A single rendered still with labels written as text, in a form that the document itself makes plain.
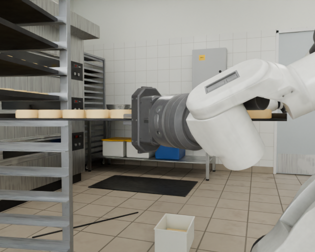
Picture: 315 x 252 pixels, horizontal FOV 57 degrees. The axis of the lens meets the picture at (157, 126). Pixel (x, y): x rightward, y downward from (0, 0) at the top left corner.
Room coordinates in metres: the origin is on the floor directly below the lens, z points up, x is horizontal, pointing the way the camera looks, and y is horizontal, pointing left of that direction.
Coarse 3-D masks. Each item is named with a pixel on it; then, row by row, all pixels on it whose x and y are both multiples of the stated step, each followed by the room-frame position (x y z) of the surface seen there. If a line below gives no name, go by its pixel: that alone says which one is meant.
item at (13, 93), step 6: (0, 90) 0.73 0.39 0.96; (6, 90) 0.76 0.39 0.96; (12, 90) 0.78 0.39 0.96; (0, 96) 0.81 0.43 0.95; (6, 96) 0.81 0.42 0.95; (12, 96) 0.81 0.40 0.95; (18, 96) 0.81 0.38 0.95; (24, 96) 0.83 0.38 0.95; (30, 96) 0.86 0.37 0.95; (36, 96) 0.89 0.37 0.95; (42, 96) 0.93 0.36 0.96; (48, 96) 0.96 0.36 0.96; (54, 96) 1.00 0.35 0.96
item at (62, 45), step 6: (54, 42) 1.05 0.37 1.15; (60, 42) 1.04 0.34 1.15; (66, 42) 1.04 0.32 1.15; (30, 48) 1.03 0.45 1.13; (36, 48) 1.03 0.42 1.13; (42, 48) 1.03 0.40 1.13; (48, 48) 1.02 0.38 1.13; (54, 48) 1.02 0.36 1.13; (60, 48) 1.02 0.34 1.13; (66, 48) 1.04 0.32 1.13
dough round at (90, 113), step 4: (88, 112) 0.63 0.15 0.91; (92, 112) 0.62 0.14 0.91; (96, 112) 0.62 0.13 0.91; (100, 112) 0.62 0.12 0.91; (104, 112) 0.63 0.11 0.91; (108, 112) 0.64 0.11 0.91; (88, 116) 0.63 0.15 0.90; (92, 116) 0.62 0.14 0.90; (96, 116) 0.62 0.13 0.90; (100, 116) 0.62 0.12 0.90; (104, 116) 0.63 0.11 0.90; (108, 116) 0.64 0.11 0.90
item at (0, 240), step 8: (0, 240) 1.08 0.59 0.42; (8, 240) 1.08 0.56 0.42; (16, 240) 1.07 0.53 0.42; (24, 240) 1.07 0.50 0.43; (32, 240) 1.06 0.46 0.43; (40, 240) 1.06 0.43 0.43; (48, 240) 1.05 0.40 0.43; (56, 240) 1.05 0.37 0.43; (64, 240) 1.04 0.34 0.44; (16, 248) 1.04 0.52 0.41; (24, 248) 1.04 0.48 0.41; (32, 248) 1.04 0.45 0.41; (40, 248) 1.04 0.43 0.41; (48, 248) 1.04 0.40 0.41; (56, 248) 1.04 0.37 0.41; (64, 248) 1.04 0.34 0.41
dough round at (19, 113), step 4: (16, 112) 0.65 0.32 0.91; (20, 112) 0.65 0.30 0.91; (24, 112) 0.65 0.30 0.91; (28, 112) 0.65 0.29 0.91; (32, 112) 0.66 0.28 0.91; (36, 112) 0.67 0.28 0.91; (16, 116) 0.65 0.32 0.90; (20, 116) 0.65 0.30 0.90; (24, 116) 0.65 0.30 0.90; (28, 116) 0.65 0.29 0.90; (32, 116) 0.66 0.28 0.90; (36, 116) 0.67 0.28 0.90
